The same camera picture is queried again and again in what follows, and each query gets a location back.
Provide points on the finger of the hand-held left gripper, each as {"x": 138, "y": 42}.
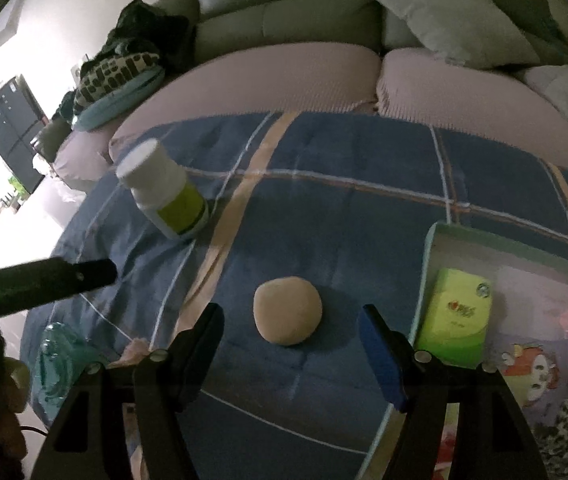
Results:
{"x": 96, "y": 274}

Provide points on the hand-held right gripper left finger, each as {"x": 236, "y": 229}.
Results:
{"x": 201, "y": 342}

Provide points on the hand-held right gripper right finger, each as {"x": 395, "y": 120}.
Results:
{"x": 381, "y": 360}

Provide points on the pale pink cloth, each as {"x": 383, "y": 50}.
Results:
{"x": 133, "y": 351}

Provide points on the green tissue pack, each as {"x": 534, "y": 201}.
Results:
{"x": 456, "y": 320}

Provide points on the beige round sponge puff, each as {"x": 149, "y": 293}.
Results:
{"x": 288, "y": 310}

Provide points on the white box with teal rim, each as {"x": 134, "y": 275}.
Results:
{"x": 529, "y": 285}

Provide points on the person's left hand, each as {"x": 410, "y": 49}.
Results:
{"x": 12, "y": 432}

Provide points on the green potted plant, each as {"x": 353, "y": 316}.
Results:
{"x": 13, "y": 191}

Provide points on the white pill bottle green label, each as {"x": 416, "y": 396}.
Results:
{"x": 158, "y": 185}

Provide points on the small pink cushion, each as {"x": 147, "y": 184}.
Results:
{"x": 83, "y": 160}

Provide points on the blue plaid blanket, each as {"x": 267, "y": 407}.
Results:
{"x": 339, "y": 235}

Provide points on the grey rounded object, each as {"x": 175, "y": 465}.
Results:
{"x": 54, "y": 137}

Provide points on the purple cartoon packet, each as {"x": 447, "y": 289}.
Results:
{"x": 534, "y": 375}

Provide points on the dark panelled cabinet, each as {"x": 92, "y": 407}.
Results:
{"x": 6, "y": 125}

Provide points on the spotted teal cushion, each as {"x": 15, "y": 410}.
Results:
{"x": 113, "y": 70}

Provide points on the dark clothes pile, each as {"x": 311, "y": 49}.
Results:
{"x": 148, "y": 25}

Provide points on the pink sofa seat cover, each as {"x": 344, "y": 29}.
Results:
{"x": 264, "y": 80}
{"x": 464, "y": 95}

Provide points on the grey sofa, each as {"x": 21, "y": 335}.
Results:
{"x": 289, "y": 10}

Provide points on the pale green pillow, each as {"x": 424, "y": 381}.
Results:
{"x": 454, "y": 20}

